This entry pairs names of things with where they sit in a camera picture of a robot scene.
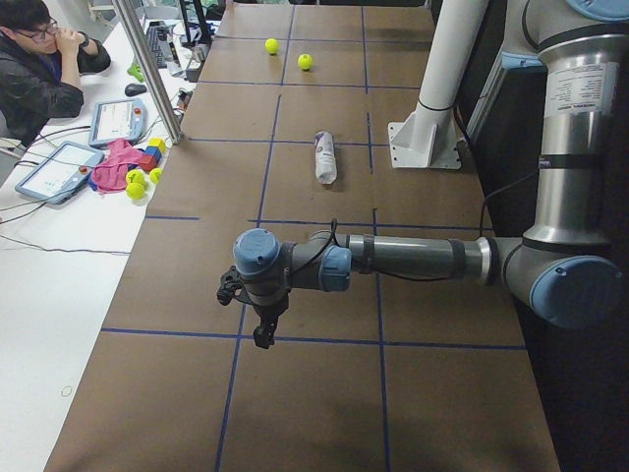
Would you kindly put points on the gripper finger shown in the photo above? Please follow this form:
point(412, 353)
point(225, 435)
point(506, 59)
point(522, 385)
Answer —
point(261, 335)
point(271, 328)

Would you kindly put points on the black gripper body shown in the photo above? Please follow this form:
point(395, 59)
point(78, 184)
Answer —
point(269, 308)

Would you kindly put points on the white tennis ball can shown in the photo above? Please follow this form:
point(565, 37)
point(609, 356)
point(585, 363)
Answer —
point(324, 158)

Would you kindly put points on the yellow tennis ball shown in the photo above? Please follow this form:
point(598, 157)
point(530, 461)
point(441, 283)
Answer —
point(305, 62)
point(271, 46)

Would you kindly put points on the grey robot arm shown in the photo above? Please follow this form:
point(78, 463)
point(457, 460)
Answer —
point(557, 268)

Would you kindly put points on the spare tennis ball right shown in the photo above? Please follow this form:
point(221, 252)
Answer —
point(155, 175)

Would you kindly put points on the spare tennis ball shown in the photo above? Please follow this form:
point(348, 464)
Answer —
point(135, 176)
point(135, 190)
point(155, 175)

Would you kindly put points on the spare tennis ball lower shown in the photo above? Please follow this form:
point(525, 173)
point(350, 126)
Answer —
point(135, 190)

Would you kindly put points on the spare tennis ball upper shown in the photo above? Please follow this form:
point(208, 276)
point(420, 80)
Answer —
point(135, 176)

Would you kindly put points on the red cube block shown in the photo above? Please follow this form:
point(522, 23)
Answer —
point(149, 161)

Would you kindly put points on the blue cube block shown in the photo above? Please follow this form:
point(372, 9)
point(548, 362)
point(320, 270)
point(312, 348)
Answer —
point(154, 152)

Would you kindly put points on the yellow cube block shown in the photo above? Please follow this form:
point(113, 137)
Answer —
point(158, 142)

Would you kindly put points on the pink cloth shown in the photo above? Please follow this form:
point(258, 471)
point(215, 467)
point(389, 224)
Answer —
point(110, 175)

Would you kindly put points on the upper teach pendant tablet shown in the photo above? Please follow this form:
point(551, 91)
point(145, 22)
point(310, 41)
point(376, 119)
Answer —
point(117, 119)

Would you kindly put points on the teach pendant tablet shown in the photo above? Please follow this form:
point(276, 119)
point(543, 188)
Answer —
point(60, 175)
point(117, 119)

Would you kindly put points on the lower teach pendant tablet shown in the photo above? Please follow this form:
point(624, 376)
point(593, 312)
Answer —
point(60, 175)

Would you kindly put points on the black computer mouse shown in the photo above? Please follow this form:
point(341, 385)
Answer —
point(134, 89)

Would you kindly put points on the green plastic tool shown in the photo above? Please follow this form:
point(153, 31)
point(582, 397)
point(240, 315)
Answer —
point(135, 71)

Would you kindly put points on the black keyboard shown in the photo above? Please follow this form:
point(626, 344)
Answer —
point(153, 42)

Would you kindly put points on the seated person in black jacket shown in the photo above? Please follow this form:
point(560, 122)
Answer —
point(41, 68)

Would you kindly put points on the white camera post with base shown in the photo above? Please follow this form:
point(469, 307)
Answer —
point(427, 138)

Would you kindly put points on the aluminium frame post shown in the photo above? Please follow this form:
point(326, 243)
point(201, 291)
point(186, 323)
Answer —
point(134, 31)

